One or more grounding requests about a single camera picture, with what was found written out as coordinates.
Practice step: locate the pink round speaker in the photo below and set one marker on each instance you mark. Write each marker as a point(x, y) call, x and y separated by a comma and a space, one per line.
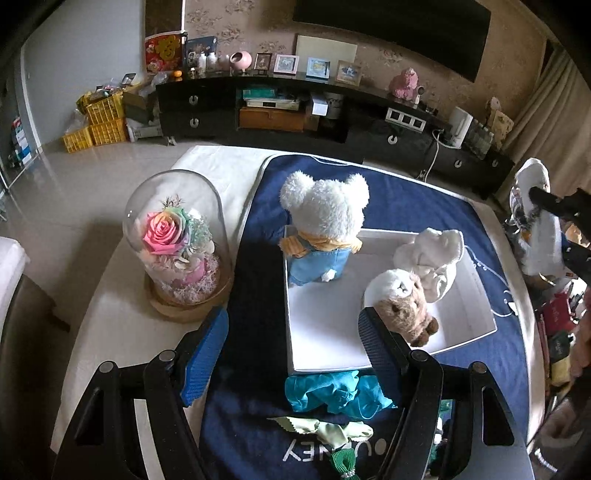
point(241, 60)

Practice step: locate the navy blue blanket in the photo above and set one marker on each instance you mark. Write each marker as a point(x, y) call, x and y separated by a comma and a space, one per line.
point(258, 277)

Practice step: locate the beige curtain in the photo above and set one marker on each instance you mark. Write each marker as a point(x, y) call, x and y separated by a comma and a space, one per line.
point(554, 115)

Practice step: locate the dark green ribbed bow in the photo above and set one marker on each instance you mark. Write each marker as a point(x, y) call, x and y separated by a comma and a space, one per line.
point(346, 459)

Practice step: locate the red and yellow decoration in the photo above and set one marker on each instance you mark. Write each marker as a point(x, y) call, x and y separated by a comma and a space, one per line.
point(164, 50)

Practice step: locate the small dark picture frame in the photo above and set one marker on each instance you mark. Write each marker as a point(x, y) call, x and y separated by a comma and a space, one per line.
point(262, 62)

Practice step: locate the white frame pink picture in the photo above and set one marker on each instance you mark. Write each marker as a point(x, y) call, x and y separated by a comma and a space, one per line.
point(286, 63)

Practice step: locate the yellow plastic crate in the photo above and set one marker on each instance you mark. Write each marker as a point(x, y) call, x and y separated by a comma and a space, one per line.
point(108, 133)
point(108, 110)
point(77, 139)

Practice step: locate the black TV cabinet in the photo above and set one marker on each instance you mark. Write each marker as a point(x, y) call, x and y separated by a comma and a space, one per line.
point(369, 134)

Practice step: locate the blue gift box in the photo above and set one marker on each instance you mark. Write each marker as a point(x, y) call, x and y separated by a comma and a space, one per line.
point(200, 46)

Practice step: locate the white bottle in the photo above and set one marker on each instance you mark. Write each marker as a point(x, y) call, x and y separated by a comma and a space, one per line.
point(202, 60)
point(212, 60)

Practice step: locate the glass dome with rose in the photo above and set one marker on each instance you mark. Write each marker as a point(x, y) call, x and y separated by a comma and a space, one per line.
point(178, 240)

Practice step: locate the row of glass bottles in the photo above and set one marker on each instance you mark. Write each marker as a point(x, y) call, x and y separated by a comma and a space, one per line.
point(480, 138)

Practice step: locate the stack of blue white boxes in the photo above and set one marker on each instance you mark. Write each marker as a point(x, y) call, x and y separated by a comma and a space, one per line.
point(18, 143)

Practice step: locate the light green ribbon bow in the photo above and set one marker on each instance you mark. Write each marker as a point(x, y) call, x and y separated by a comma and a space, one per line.
point(341, 431)

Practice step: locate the small white box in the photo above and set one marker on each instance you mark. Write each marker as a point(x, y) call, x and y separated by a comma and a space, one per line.
point(319, 107)

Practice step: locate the pink plush figure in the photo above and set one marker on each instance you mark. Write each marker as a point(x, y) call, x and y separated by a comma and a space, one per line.
point(404, 84)

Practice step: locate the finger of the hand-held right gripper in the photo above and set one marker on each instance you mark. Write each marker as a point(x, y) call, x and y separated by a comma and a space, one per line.
point(554, 205)
point(577, 258)

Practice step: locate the white canvas board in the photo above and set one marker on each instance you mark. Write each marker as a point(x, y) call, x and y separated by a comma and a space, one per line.
point(323, 50)

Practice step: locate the white security camera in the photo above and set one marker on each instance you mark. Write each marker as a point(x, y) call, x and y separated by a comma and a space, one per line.
point(420, 94)

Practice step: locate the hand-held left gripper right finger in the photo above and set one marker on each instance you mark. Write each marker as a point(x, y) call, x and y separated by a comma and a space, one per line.
point(378, 350)

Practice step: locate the wooden picture frame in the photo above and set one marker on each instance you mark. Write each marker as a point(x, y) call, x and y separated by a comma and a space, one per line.
point(348, 74)

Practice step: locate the red gift box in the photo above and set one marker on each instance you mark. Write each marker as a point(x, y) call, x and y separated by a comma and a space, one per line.
point(556, 309)

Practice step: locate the white cushion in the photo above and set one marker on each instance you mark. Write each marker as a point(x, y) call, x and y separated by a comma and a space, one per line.
point(11, 258)

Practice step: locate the black television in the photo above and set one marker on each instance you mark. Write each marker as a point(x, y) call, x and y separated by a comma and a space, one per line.
point(392, 27)

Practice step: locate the brown wooden box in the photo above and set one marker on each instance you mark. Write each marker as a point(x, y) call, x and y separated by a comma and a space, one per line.
point(272, 120)

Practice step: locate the tall white router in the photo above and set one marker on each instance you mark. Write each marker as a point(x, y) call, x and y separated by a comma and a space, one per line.
point(460, 127)

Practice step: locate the brown and white plush toy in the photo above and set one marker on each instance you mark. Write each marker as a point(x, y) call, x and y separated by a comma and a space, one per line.
point(406, 314)

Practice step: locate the white cardboard box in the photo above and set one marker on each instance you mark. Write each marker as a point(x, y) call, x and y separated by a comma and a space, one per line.
point(332, 332)

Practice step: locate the white frame blue picture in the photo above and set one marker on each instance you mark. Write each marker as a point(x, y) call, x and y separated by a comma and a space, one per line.
point(318, 68)

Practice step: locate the white plastic basket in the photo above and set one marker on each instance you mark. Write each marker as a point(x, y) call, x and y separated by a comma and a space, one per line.
point(145, 134)

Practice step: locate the teal cloth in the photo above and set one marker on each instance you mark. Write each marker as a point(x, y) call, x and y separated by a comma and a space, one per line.
point(323, 392)

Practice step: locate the white teddy bear blue overalls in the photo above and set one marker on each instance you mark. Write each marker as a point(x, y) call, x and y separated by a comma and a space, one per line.
point(323, 207)

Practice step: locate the white triple photo frame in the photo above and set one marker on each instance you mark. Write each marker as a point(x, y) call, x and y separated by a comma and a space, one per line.
point(406, 118)

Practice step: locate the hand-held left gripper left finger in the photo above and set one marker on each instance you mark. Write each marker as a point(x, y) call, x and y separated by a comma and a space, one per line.
point(205, 355)

